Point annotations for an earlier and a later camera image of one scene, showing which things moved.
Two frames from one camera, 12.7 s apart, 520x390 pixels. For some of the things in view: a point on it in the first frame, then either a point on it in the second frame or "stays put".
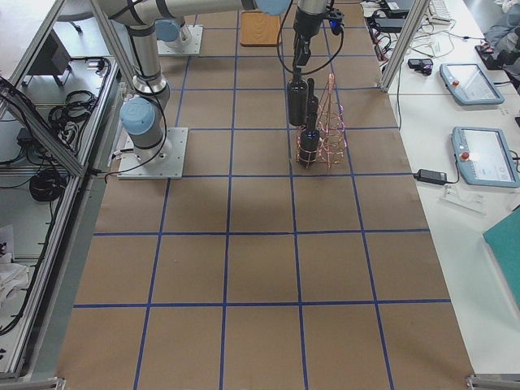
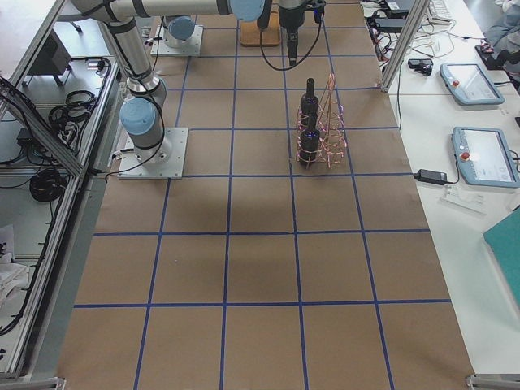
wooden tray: [257, 29] stays put
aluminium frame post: [417, 11] stays put
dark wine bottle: [298, 101] → [263, 19]
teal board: [504, 240] stays put
